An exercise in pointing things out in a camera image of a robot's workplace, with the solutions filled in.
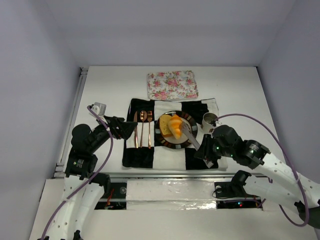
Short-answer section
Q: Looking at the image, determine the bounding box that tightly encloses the floral rectangular tray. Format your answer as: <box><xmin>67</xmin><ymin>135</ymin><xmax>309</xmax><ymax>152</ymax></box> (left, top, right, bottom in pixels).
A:
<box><xmin>146</xmin><ymin>70</ymin><xmax>199</xmax><ymax>101</ymax></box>

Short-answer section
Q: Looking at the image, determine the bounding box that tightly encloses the purple cable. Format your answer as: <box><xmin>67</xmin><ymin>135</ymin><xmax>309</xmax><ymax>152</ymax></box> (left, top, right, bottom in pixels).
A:
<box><xmin>41</xmin><ymin>104</ymin><xmax>115</xmax><ymax>240</ymax></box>
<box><xmin>212</xmin><ymin>113</ymin><xmax>310</xmax><ymax>227</ymax></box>

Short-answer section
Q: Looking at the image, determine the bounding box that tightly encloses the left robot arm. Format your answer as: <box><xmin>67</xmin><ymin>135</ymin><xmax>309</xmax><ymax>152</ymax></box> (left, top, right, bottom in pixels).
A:
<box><xmin>41</xmin><ymin>116</ymin><xmax>138</xmax><ymax>240</ymax></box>

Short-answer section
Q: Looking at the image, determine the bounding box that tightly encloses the silver foil covered panel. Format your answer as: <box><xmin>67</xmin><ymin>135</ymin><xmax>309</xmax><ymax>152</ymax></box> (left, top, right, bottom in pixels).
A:
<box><xmin>125</xmin><ymin>180</ymin><xmax>217</xmax><ymax>211</ymax></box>

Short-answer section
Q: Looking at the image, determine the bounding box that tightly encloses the orange striped croissant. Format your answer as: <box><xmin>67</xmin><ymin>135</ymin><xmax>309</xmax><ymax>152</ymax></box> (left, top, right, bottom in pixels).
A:
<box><xmin>168</xmin><ymin>115</ymin><xmax>183</xmax><ymax>139</ymax></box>

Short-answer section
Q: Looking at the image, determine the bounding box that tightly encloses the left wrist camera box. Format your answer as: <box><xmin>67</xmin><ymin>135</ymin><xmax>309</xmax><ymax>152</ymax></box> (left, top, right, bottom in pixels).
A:
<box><xmin>90</xmin><ymin>102</ymin><xmax>107</xmax><ymax>117</ymax></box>

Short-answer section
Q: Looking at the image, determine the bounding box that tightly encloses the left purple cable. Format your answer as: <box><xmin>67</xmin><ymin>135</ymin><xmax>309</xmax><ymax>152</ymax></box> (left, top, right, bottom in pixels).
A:
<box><xmin>41</xmin><ymin>104</ymin><xmax>115</xmax><ymax>240</ymax></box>

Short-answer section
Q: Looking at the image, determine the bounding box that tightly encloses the sliced bread loaf piece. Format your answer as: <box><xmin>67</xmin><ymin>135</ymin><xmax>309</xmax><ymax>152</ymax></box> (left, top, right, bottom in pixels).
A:
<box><xmin>158</xmin><ymin>114</ymin><xmax>173</xmax><ymax>138</ymax></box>

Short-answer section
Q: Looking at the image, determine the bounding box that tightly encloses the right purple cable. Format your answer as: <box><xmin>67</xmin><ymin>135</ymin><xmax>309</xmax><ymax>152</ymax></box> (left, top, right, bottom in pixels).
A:
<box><xmin>212</xmin><ymin>113</ymin><xmax>310</xmax><ymax>227</ymax></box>

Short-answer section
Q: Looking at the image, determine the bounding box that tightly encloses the copper knife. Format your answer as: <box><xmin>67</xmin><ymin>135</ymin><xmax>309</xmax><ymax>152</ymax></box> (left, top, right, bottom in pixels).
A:
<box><xmin>133</xmin><ymin>111</ymin><xmax>139</xmax><ymax>148</ymax></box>

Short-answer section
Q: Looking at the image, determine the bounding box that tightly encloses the copper fork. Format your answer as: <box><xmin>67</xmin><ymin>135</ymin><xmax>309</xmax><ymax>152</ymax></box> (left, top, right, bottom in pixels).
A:
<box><xmin>147</xmin><ymin>110</ymin><xmax>153</xmax><ymax>149</ymax></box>

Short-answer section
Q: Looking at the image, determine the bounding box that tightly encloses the copper spoon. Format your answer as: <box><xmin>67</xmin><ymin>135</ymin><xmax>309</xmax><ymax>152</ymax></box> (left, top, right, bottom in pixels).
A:
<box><xmin>139</xmin><ymin>110</ymin><xmax>147</xmax><ymax>148</ymax></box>

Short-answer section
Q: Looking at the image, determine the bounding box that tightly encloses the beige plate with dark rim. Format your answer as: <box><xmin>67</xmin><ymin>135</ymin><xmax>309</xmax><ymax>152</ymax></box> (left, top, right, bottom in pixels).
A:
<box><xmin>154</xmin><ymin>110</ymin><xmax>198</xmax><ymax>150</ymax></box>

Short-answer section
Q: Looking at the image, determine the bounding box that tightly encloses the aluminium rail frame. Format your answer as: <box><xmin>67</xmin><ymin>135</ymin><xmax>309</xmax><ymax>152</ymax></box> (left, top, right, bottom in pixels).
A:
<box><xmin>66</xmin><ymin>66</ymin><xmax>284</xmax><ymax>179</ymax></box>

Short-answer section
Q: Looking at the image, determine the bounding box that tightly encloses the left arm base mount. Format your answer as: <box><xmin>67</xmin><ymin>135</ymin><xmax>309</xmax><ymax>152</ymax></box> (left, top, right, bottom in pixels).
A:
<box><xmin>92</xmin><ymin>173</ymin><xmax>127</xmax><ymax>210</ymax></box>

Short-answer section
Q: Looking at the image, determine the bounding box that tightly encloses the metal cup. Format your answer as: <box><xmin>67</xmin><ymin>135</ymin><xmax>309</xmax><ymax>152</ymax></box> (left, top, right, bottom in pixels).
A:
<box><xmin>201</xmin><ymin>112</ymin><xmax>217</xmax><ymax>134</ymax></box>

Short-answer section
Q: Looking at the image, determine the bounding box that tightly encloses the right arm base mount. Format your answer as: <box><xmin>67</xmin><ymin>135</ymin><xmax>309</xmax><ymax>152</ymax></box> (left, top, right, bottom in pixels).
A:
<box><xmin>212</xmin><ymin>170</ymin><xmax>263</xmax><ymax>209</ymax></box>

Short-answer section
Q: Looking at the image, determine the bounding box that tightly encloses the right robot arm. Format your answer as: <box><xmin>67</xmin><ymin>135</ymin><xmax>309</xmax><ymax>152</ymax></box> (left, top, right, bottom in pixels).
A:
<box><xmin>192</xmin><ymin>125</ymin><xmax>320</xmax><ymax>229</ymax></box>

